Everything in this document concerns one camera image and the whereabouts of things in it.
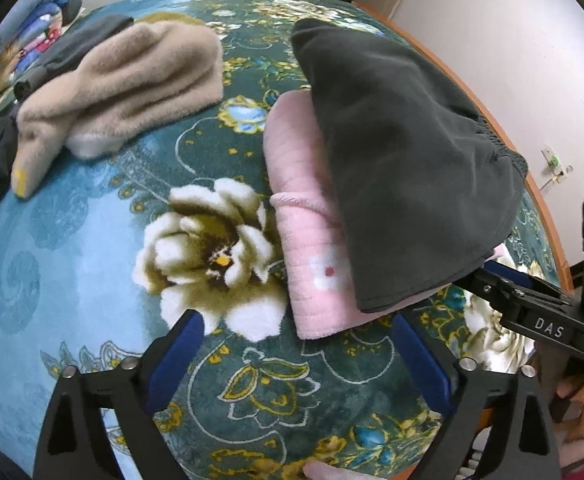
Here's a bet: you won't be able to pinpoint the wall socket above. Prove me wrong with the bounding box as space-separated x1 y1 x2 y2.
540 145 572 191

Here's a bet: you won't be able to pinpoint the grey sweatpants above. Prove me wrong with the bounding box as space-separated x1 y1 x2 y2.
291 18 527 313

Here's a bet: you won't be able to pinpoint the dark grey garment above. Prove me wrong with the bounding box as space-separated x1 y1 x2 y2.
0 14 134 200

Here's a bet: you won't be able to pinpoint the beige fluffy garment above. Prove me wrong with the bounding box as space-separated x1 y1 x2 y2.
11 21 223 200

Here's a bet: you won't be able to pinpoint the blue floral bed blanket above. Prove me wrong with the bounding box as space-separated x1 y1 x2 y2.
0 0 563 480

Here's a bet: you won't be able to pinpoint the folded blue grey bedding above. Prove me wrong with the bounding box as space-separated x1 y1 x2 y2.
0 0 80 94

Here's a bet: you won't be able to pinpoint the pink fluffy sleeve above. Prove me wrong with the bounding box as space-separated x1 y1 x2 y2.
560 439 584 479

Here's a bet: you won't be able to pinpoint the pink fluffy garment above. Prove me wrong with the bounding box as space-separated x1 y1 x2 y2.
262 89 508 340

